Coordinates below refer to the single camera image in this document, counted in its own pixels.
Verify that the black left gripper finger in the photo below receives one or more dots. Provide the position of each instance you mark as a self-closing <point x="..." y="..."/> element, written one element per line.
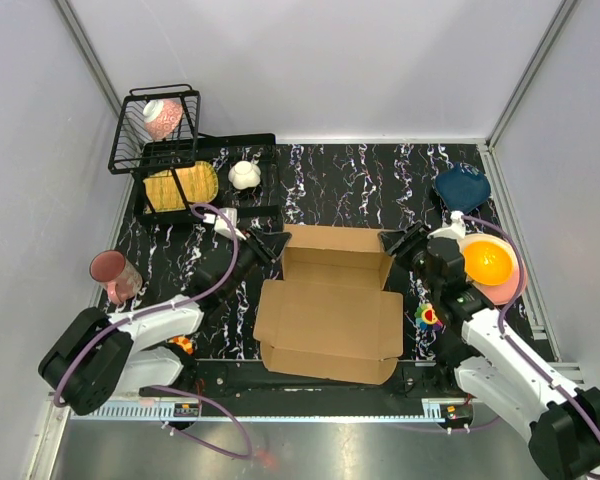
<point x="273" y="244"/>
<point x="252" y="243"/>

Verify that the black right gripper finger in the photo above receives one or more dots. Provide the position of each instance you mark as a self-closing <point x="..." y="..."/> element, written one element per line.
<point x="390" y="239"/>
<point x="411" y="255"/>

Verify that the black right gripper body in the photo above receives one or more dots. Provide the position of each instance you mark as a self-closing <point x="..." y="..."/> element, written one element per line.
<point x="430" y="281"/>

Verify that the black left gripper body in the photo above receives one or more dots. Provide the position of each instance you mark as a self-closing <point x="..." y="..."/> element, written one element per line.
<point x="247" y="262"/>

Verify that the colourful flower toy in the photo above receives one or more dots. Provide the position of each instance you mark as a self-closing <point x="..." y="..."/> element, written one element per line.
<point x="426" y="318"/>

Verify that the brown cardboard box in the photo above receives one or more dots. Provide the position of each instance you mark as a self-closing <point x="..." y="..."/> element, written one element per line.
<point x="330" y="316"/>

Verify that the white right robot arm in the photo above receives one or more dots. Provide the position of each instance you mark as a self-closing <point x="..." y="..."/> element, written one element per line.
<point x="484" y="357"/>

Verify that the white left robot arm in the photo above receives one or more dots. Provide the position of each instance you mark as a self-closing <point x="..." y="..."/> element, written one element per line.
<point x="103" y="354"/>

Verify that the orange bowl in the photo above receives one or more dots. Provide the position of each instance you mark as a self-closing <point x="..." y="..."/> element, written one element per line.
<point x="487" y="263"/>

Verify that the yellow woven plate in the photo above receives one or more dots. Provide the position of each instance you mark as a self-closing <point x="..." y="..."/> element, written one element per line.
<point x="172" y="190"/>

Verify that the orange striped toy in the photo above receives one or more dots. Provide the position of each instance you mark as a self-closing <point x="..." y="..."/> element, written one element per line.
<point x="184" y="343"/>

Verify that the dark blue bowl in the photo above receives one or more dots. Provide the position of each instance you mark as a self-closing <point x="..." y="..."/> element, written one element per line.
<point x="463" y="188"/>

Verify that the pink mug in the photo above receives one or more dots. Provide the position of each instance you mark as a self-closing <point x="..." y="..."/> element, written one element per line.
<point x="119" y="278"/>

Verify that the pink patterned bowl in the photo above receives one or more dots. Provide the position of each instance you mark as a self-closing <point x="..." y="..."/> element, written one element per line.
<point x="162" y="117"/>

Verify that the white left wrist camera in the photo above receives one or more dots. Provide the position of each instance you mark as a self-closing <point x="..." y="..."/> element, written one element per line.
<point x="226" y="224"/>

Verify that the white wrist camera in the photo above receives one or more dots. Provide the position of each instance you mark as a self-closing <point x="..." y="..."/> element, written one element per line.
<point x="454" y="230"/>
<point x="226" y="224"/>

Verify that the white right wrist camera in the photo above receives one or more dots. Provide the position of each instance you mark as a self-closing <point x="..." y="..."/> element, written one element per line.
<point x="454" y="230"/>

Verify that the black wire dish rack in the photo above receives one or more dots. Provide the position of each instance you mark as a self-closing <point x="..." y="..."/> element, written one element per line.
<point x="136" y="154"/>

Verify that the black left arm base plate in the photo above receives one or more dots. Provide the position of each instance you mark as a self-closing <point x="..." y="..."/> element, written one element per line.
<point x="225" y="378"/>

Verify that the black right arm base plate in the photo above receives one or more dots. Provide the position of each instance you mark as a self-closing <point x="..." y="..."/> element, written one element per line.
<point x="415" y="379"/>

